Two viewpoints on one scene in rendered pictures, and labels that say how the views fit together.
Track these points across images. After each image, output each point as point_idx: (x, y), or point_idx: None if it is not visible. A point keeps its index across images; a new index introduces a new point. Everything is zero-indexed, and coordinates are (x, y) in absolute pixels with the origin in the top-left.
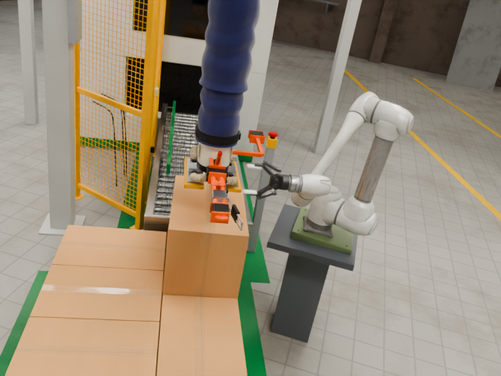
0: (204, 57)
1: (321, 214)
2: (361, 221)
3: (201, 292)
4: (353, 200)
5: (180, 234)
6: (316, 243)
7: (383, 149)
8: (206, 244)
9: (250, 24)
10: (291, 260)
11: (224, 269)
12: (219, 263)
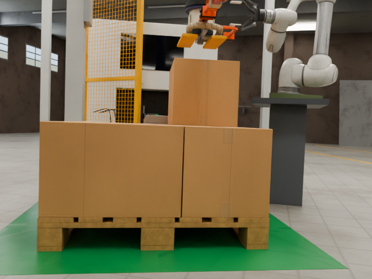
0: None
1: (290, 76)
2: (324, 67)
3: (205, 121)
4: (314, 56)
5: (184, 62)
6: (292, 97)
7: (327, 9)
8: (205, 71)
9: None
10: (273, 122)
11: (222, 96)
12: (218, 89)
